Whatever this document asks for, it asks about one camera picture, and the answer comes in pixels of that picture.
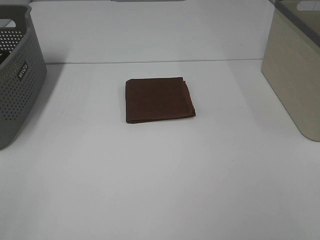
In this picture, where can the grey perforated plastic basket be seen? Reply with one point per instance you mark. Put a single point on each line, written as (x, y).
(22, 70)

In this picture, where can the beige plastic storage bin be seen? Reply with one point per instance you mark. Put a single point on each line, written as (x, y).
(291, 62)

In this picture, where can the brown towel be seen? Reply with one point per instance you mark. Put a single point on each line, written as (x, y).
(157, 99)

